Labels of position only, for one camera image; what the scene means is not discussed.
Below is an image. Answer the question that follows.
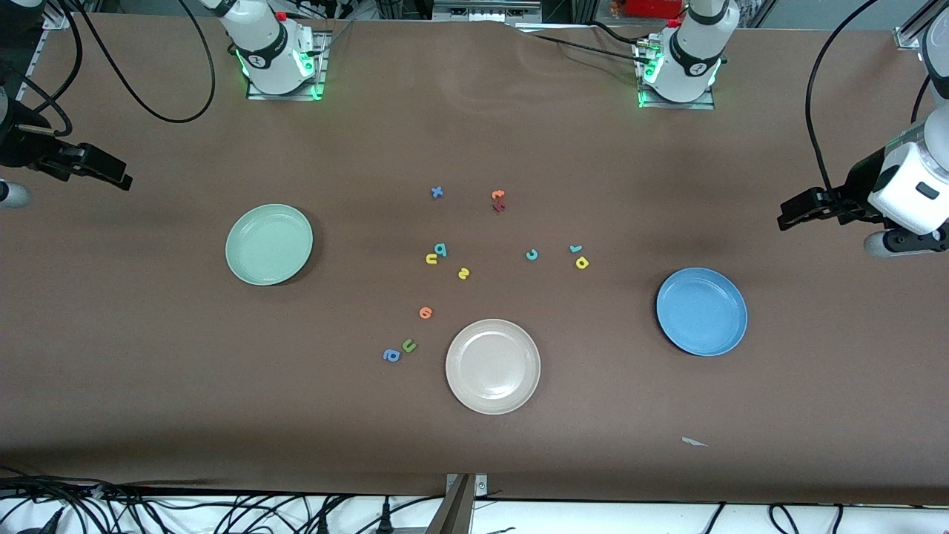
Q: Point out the grey metal box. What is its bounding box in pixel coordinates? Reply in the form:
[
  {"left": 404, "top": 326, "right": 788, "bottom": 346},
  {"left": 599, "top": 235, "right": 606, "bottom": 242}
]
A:
[{"left": 432, "top": 0, "right": 543, "bottom": 23}]

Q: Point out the metal bracket with beam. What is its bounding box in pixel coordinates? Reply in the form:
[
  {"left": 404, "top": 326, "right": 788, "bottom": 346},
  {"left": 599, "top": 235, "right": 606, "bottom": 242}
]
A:
[{"left": 426, "top": 473, "right": 489, "bottom": 534}]

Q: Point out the black cable bundle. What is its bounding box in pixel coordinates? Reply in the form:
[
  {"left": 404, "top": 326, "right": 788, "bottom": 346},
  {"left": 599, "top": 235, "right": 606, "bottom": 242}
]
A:
[{"left": 0, "top": 466, "right": 357, "bottom": 534}]

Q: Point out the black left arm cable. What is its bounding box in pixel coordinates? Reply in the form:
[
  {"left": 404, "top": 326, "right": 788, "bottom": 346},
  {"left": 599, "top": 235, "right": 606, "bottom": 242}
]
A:
[{"left": 806, "top": 0, "right": 880, "bottom": 195}]

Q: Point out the red box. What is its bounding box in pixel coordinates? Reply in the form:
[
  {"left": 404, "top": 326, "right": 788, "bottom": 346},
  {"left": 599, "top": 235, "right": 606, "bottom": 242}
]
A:
[{"left": 626, "top": 0, "right": 687, "bottom": 19}]

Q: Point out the blue plate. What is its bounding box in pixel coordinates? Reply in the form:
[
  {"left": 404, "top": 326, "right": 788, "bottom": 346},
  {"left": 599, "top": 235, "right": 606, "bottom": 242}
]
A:
[{"left": 656, "top": 268, "right": 748, "bottom": 357}]

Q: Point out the beige plate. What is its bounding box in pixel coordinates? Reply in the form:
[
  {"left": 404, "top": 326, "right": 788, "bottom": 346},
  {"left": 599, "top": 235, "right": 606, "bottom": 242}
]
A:
[{"left": 445, "top": 319, "right": 541, "bottom": 415}]

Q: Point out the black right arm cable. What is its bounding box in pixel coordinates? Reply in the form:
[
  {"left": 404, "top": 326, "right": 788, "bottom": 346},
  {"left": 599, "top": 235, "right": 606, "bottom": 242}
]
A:
[{"left": 0, "top": 0, "right": 216, "bottom": 139}]

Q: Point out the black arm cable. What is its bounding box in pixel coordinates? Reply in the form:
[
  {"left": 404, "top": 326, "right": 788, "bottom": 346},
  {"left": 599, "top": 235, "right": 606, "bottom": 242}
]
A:
[
  {"left": 0, "top": 0, "right": 216, "bottom": 139},
  {"left": 806, "top": 0, "right": 880, "bottom": 195}
]

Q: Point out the green plate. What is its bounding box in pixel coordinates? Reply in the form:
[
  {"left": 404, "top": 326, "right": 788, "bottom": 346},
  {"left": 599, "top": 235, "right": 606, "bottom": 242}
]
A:
[{"left": 225, "top": 204, "right": 314, "bottom": 286}]

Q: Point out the brown table cover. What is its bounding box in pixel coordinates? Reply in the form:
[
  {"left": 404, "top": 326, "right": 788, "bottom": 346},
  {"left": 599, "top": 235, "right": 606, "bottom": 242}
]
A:
[{"left": 0, "top": 13, "right": 949, "bottom": 505}]

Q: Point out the black cable on table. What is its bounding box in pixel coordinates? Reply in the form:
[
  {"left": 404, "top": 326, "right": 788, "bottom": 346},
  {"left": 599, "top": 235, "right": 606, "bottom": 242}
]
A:
[{"left": 512, "top": 22, "right": 647, "bottom": 66}]

